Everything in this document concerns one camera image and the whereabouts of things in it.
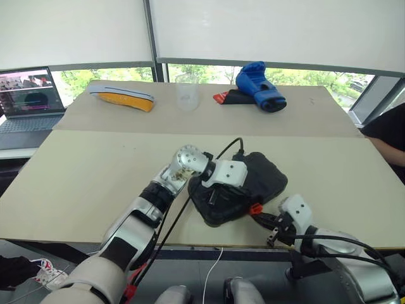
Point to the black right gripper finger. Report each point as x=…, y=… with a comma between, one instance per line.
x=269, y=225
x=267, y=217

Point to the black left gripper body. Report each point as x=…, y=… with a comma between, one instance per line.
x=232, y=196

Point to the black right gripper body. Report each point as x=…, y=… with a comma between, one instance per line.
x=284, y=232

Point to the black plastic tool case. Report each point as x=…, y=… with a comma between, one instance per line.
x=265, y=180

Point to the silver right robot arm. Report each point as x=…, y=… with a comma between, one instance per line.
x=345, y=263

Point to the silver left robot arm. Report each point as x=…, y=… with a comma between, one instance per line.
x=139, y=221

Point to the grey rounded robot knee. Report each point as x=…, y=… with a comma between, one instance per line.
x=172, y=296
x=243, y=291

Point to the black red flat packet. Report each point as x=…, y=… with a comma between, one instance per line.
x=235, y=98

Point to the clear plastic cup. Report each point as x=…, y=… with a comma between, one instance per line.
x=187, y=95

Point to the blue boxing glove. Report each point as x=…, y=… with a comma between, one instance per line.
x=256, y=85

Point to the person in black shirt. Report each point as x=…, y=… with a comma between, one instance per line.
x=389, y=130

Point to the grey and yellow pouch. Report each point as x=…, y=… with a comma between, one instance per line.
x=123, y=98

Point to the white roller blind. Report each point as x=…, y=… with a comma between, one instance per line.
x=72, y=30
x=278, y=30

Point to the open grey laptop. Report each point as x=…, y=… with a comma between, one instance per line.
x=27, y=101

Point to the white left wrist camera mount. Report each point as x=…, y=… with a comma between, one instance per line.
x=229, y=172

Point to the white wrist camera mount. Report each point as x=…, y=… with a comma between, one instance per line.
x=297, y=210
x=229, y=172

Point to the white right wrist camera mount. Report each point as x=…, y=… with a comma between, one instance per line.
x=297, y=210

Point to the grey window post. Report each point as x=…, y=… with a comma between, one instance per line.
x=158, y=63

